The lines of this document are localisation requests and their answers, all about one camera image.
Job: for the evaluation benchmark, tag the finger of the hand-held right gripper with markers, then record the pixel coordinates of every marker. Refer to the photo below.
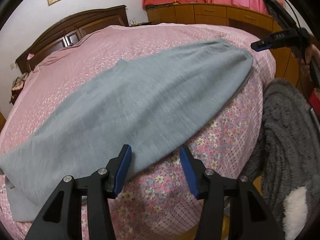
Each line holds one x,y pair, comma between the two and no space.
260,45

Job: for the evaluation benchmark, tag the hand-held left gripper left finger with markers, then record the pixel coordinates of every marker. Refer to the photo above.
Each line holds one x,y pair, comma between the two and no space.
122,172

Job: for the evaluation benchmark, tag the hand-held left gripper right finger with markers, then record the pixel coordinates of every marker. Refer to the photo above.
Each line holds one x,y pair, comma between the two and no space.
190,175

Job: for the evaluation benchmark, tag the grey-blue towel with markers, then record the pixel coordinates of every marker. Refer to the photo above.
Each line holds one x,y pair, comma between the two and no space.
125,105

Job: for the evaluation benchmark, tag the person's right hand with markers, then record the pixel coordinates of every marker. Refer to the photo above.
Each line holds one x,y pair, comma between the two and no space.
307,56

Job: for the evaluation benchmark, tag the wooden cabinet row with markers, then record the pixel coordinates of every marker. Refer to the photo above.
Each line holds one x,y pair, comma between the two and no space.
212,12

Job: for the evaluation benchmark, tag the person's grey fleece garment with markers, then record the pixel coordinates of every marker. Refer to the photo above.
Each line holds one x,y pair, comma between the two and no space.
282,142

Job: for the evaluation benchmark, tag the dark cloth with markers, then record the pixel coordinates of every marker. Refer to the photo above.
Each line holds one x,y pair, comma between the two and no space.
155,6

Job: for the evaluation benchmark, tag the pile of clothes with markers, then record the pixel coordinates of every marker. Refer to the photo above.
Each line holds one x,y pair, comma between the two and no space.
18,83

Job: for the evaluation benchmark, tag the small pink item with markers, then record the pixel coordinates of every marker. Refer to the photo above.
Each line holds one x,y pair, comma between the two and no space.
30,55

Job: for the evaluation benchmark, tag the dark wooden headboard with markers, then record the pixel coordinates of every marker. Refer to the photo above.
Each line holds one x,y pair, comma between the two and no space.
95,17

